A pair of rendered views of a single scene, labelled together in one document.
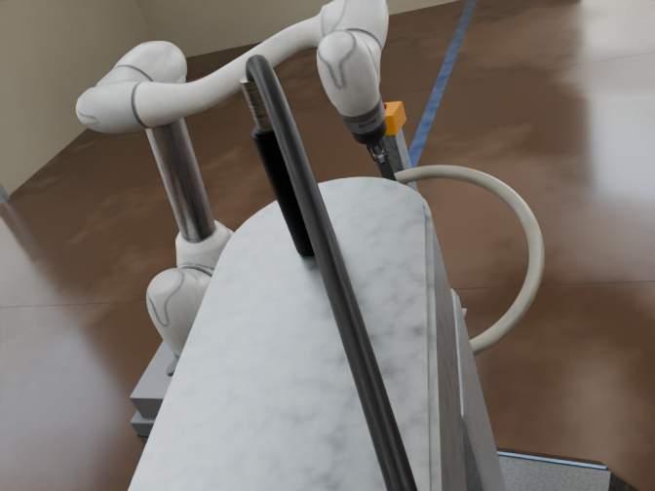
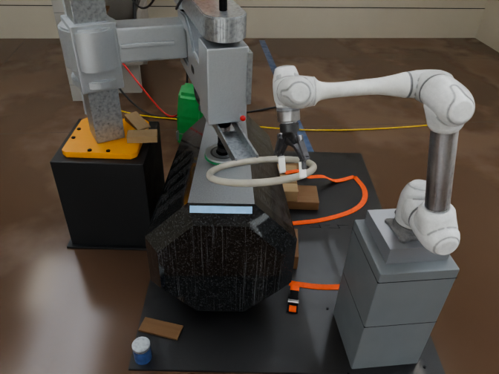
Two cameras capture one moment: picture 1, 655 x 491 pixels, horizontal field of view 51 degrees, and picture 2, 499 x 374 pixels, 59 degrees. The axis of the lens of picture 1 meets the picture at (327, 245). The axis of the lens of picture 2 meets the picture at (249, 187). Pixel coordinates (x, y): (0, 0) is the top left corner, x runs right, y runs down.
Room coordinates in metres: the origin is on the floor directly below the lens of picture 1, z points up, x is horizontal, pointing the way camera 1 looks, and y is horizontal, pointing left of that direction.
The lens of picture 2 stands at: (2.47, -1.18, 2.32)
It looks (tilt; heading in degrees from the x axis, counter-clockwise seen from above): 36 degrees down; 144
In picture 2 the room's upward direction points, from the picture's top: 3 degrees clockwise
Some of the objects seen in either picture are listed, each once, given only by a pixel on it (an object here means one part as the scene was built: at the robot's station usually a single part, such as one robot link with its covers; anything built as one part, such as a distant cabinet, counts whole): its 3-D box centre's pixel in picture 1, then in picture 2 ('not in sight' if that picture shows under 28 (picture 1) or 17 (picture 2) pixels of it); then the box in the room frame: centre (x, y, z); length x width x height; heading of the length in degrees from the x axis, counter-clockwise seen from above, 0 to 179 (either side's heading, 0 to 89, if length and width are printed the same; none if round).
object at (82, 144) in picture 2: not in sight; (108, 136); (-0.25, -0.42, 0.76); 0.49 x 0.49 x 0.05; 55
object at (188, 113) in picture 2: not in sight; (193, 101); (-1.07, 0.68, 0.43); 0.35 x 0.35 x 0.87; 40
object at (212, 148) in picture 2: not in sight; (223, 153); (0.56, 0.01, 0.92); 0.21 x 0.21 x 0.01
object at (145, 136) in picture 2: not in sight; (142, 136); (-0.07, -0.24, 0.81); 0.20 x 0.10 x 0.05; 63
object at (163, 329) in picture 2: not in sight; (160, 328); (0.85, -0.62, 0.02); 0.25 x 0.10 x 0.01; 42
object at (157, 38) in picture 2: not in sight; (125, 41); (-0.20, -0.23, 1.41); 0.74 x 0.34 x 0.25; 74
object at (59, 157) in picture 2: not in sight; (116, 182); (-0.25, -0.42, 0.37); 0.66 x 0.66 x 0.74; 55
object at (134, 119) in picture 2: not in sight; (137, 121); (-0.29, -0.19, 0.80); 0.20 x 0.10 x 0.05; 5
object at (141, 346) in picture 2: not in sight; (142, 350); (0.97, -0.78, 0.08); 0.10 x 0.10 x 0.13
